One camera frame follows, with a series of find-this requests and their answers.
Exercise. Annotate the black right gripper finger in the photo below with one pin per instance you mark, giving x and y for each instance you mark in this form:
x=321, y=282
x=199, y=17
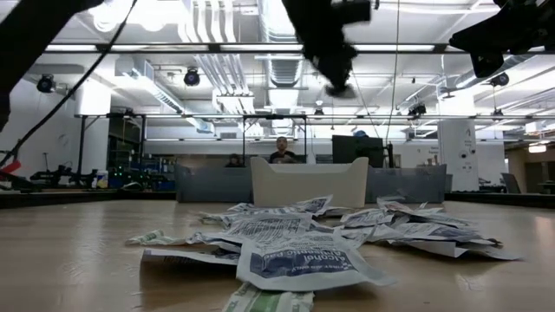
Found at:
x=479, y=37

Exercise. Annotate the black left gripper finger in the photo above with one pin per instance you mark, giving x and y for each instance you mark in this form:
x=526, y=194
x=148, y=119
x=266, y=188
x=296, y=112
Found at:
x=345, y=69
x=331, y=69

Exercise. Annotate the red print white packet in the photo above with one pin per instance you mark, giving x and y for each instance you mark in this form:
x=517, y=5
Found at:
x=399, y=204

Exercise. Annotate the green print bandage packet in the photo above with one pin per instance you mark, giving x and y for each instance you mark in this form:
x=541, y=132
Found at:
x=269, y=301
x=152, y=237

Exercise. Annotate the black background robot arm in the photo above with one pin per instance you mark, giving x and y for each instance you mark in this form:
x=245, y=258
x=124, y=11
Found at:
x=56, y=175

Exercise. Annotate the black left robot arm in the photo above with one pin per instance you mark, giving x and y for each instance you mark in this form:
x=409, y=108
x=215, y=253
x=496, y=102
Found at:
x=26, y=39

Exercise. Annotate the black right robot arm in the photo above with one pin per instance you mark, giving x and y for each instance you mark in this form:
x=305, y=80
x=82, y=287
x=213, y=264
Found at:
x=547, y=26

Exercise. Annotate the black spot lamp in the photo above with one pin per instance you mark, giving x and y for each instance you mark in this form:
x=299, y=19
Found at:
x=417, y=110
x=191, y=78
x=45, y=84
x=503, y=80

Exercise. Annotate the person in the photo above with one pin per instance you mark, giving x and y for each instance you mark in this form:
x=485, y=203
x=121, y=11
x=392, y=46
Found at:
x=234, y=161
x=359, y=133
x=282, y=151

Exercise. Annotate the black computer monitor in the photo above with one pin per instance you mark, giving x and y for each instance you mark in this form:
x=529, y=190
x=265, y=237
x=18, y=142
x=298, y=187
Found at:
x=355, y=151

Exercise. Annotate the white plastic bin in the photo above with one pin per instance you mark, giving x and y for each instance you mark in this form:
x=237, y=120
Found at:
x=312, y=182

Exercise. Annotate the white pillar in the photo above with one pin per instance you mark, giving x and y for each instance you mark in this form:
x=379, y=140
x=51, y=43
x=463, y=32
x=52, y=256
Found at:
x=457, y=151

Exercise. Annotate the white paper packet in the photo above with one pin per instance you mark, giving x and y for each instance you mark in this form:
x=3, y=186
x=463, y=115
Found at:
x=442, y=221
x=318, y=203
x=360, y=235

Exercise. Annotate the black overhead light bar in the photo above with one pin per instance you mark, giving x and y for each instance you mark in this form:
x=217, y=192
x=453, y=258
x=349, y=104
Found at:
x=173, y=47

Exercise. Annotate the grey office chair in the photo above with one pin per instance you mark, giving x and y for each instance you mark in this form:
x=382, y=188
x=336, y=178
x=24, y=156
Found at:
x=511, y=184

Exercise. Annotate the blue storage shelf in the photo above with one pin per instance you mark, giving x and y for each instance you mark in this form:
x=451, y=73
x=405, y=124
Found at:
x=162, y=173

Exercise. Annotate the red strip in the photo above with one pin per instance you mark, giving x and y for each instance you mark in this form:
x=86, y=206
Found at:
x=11, y=167

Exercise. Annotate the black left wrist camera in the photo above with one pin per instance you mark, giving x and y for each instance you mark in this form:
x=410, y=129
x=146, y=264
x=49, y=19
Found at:
x=355, y=11

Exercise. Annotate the silver ventilation duct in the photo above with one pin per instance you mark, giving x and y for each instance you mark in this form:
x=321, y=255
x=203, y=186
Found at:
x=273, y=21

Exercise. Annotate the black metal stand frame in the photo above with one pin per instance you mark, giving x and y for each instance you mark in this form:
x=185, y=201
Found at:
x=273, y=116

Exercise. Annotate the black vertical post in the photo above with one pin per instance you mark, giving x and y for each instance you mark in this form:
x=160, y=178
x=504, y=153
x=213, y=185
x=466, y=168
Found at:
x=81, y=147

